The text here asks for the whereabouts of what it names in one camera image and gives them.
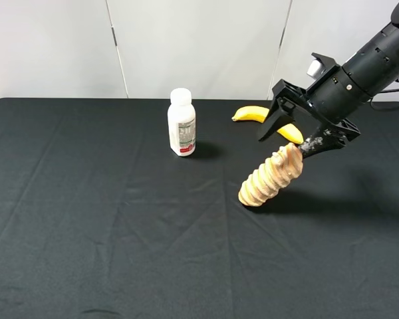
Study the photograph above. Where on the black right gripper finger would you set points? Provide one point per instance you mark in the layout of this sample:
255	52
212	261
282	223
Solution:
323	140
280	114

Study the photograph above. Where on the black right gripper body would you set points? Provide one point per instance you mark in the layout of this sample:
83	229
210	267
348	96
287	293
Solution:
330	100

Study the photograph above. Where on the spiral bread roll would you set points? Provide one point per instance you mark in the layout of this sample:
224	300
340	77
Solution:
274	174

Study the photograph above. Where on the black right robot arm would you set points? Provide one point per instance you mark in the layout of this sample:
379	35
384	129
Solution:
376	65

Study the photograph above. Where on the yellow banana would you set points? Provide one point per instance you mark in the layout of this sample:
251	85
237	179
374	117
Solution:
258	114

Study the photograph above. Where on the white plastic bottle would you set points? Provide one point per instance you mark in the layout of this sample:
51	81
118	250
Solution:
182	122

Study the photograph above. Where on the black tablecloth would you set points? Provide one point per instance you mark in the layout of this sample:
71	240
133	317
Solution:
100	219

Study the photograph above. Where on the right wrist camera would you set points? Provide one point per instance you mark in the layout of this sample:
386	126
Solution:
320	65

